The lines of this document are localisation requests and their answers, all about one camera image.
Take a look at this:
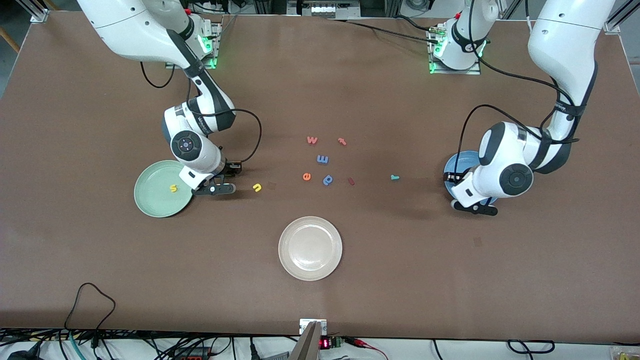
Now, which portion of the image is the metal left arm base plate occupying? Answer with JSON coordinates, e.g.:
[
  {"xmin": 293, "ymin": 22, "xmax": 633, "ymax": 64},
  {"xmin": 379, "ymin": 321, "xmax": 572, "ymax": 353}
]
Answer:
[{"xmin": 428, "ymin": 27, "xmax": 482, "ymax": 76}]

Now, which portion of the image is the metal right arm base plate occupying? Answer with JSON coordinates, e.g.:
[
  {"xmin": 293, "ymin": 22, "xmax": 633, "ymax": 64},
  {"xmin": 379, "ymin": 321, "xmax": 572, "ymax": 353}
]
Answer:
[{"xmin": 165, "ymin": 20, "xmax": 223, "ymax": 70}]

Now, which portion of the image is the blue plate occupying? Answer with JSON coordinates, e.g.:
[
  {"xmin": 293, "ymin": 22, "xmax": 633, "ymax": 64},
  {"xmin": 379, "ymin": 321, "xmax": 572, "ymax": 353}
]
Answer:
[{"xmin": 443, "ymin": 151, "xmax": 500, "ymax": 207}]

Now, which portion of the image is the green plate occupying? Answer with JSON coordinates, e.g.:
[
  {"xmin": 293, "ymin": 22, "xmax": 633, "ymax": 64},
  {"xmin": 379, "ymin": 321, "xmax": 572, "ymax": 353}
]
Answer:
[{"xmin": 134, "ymin": 160, "xmax": 195, "ymax": 219}]

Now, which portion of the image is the black looped cable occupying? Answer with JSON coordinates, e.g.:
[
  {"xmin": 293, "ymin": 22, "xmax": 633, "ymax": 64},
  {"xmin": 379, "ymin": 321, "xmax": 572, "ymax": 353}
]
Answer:
[{"xmin": 64, "ymin": 282, "xmax": 117, "ymax": 348}]

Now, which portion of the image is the aluminium frame profile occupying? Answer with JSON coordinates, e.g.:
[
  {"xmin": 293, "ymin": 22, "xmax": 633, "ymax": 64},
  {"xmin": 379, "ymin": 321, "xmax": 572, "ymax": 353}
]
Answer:
[
  {"xmin": 14, "ymin": 0, "xmax": 51, "ymax": 24},
  {"xmin": 602, "ymin": 0, "xmax": 640, "ymax": 35}
]

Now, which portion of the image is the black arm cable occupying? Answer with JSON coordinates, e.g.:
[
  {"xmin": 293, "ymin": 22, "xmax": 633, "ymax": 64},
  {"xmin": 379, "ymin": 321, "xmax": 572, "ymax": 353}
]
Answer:
[
  {"xmin": 139, "ymin": 60, "xmax": 263, "ymax": 166},
  {"xmin": 456, "ymin": 20, "xmax": 581, "ymax": 173}
]

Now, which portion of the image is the black coiled cable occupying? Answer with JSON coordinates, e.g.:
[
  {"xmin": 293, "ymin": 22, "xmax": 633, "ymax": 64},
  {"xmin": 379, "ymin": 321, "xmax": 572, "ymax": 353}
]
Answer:
[{"xmin": 506, "ymin": 339, "xmax": 556, "ymax": 355}]

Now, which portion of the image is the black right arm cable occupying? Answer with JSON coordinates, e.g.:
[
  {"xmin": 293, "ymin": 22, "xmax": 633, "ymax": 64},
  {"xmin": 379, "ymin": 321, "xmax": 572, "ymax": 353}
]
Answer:
[{"xmin": 139, "ymin": 60, "xmax": 263, "ymax": 166}]

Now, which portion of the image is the green cable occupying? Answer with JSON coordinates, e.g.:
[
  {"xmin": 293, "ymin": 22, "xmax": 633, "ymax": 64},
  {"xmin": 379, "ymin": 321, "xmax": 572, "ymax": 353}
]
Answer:
[{"xmin": 69, "ymin": 332, "xmax": 88, "ymax": 360}]

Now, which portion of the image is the metal camera bracket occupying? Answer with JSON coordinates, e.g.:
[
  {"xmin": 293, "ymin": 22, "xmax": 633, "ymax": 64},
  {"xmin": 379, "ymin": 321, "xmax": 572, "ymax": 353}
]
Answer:
[{"xmin": 299, "ymin": 318, "xmax": 328, "ymax": 336}]

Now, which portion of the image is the wooden stick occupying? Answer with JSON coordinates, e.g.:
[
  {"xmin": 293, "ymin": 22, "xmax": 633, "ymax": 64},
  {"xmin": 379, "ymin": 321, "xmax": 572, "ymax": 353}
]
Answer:
[{"xmin": 0, "ymin": 26, "xmax": 21, "ymax": 54}]

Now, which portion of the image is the red wire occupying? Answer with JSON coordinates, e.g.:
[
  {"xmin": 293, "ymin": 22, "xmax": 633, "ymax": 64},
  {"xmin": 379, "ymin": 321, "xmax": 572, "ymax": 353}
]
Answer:
[{"xmin": 345, "ymin": 337, "xmax": 391, "ymax": 360}]

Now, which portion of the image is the white power strip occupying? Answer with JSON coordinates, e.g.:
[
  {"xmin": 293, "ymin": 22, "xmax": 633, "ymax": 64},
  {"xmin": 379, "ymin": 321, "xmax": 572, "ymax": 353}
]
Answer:
[{"xmin": 287, "ymin": 0, "xmax": 362, "ymax": 19}]

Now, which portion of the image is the grey camera pole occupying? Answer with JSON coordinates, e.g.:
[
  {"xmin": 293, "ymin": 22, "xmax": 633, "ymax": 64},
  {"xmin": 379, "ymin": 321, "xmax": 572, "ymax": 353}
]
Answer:
[{"xmin": 289, "ymin": 321, "xmax": 323, "ymax": 360}]

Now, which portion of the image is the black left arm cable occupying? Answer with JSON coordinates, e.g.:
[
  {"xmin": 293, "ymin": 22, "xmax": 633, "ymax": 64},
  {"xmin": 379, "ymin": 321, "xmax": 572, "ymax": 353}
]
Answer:
[{"xmin": 456, "ymin": 20, "xmax": 581, "ymax": 173}]

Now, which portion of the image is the beige plate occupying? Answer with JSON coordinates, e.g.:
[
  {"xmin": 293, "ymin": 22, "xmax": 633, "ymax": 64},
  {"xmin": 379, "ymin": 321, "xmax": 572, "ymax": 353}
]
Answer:
[{"xmin": 278, "ymin": 216, "xmax": 343, "ymax": 282}]

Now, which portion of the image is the short black table cable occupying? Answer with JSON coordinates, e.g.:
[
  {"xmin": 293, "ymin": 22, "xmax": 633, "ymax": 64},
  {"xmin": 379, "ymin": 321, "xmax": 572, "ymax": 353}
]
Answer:
[{"xmin": 392, "ymin": 15, "xmax": 438, "ymax": 33}]

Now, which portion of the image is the long black table cable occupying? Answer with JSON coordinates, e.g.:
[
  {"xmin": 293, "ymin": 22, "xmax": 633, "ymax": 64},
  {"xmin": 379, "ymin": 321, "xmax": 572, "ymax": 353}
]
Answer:
[{"xmin": 327, "ymin": 18, "xmax": 441, "ymax": 46}]

